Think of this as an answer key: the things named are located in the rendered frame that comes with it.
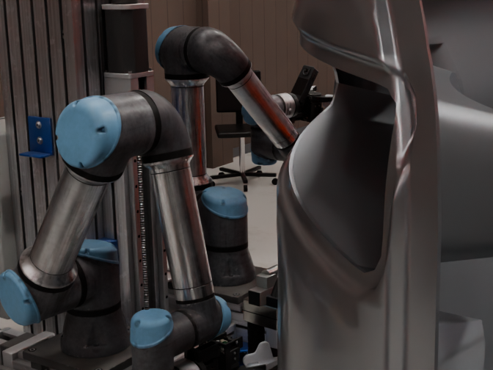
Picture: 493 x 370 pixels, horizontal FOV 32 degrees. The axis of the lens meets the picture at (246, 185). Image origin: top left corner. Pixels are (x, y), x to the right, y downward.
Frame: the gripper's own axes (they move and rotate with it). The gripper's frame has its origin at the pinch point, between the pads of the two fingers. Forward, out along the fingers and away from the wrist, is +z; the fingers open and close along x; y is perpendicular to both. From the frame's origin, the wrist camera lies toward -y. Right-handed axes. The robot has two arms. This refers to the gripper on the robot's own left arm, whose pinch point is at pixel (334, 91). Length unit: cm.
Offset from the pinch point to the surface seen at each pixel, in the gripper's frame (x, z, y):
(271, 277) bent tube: 61, -83, 15
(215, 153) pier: -356, 262, 160
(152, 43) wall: -366, 200, 65
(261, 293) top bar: 62, -86, 18
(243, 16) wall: -399, 323, 55
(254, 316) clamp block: 60, -86, 24
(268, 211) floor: -223, 199, 155
